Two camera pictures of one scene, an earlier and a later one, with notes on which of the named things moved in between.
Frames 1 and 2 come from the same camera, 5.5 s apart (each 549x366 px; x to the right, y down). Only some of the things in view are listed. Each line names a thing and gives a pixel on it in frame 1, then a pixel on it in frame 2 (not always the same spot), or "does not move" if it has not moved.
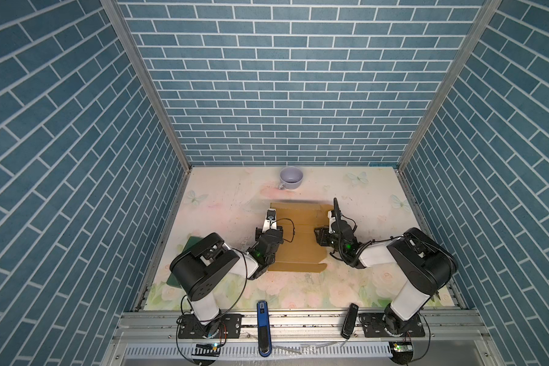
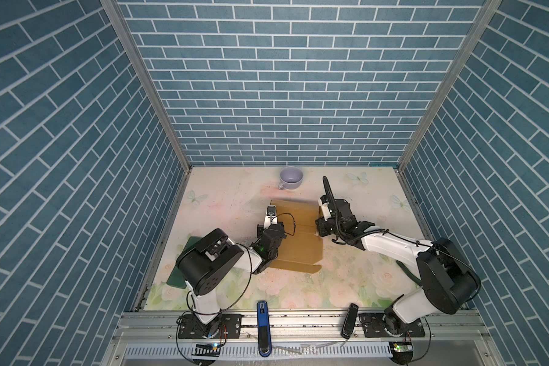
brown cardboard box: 300,251 does not move
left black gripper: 279,232 does not move
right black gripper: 322,235 to 320,224
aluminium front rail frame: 399,338 does not move
